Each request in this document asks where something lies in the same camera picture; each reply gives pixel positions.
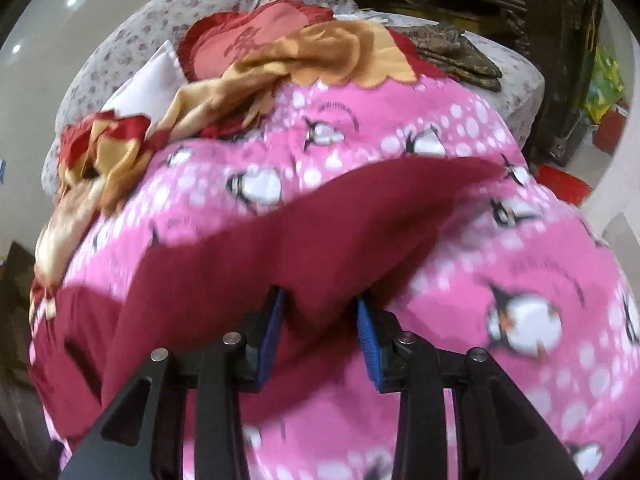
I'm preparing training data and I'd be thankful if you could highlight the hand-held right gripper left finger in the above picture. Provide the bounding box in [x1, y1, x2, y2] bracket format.
[65, 286, 287, 480]

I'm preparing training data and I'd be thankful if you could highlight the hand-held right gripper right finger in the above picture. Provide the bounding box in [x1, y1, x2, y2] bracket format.
[356, 295, 583, 480]

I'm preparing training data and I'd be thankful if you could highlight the dark red fleece garment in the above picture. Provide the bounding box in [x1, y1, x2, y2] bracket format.
[30, 155, 511, 441]

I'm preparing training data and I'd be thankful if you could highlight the pink penguin print blanket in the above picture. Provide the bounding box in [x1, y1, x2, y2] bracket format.
[30, 80, 640, 480]

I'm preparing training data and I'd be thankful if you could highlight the red plastic stool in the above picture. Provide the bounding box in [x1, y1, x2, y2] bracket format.
[537, 165, 593, 206]

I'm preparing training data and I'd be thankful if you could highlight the white pillow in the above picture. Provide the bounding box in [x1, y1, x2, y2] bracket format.
[100, 40, 193, 116]

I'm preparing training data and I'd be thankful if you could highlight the red and gold satin quilt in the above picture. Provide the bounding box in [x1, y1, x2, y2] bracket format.
[30, 2, 451, 331]

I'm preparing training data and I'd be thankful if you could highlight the dark olive cloth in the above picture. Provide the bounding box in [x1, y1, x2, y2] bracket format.
[400, 22, 503, 92]

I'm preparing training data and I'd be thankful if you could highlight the grey floral bedding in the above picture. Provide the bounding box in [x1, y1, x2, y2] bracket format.
[40, 0, 546, 201]

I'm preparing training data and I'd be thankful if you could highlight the colourful plastic bag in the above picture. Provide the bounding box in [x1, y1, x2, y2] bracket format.
[582, 45, 628, 123]

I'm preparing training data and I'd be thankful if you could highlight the dark carved wooden furniture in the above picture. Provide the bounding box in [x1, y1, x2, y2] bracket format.
[340, 0, 606, 166]

